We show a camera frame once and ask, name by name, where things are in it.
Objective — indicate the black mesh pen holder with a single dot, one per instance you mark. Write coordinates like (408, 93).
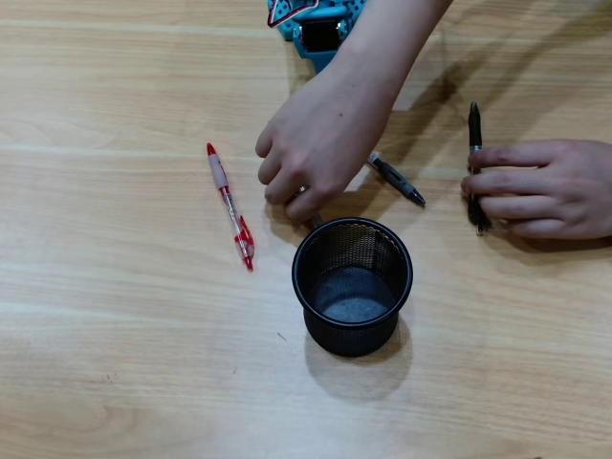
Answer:
(354, 296)

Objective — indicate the person's right forearm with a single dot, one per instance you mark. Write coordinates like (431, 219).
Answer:
(397, 28)

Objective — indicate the glossy black gel pen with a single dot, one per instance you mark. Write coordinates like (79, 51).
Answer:
(474, 129)

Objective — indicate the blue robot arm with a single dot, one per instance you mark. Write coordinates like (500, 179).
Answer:
(349, 7)

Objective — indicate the person's left hand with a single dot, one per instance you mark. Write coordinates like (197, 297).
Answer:
(559, 191)

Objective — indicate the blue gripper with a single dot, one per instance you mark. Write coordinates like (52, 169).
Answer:
(316, 34)

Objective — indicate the grey grip clear pen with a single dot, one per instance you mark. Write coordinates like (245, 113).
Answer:
(397, 179)

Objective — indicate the red clear retractable pen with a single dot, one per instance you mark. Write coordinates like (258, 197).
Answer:
(219, 174)

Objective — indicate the person's right hand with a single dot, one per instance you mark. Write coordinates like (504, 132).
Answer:
(325, 138)

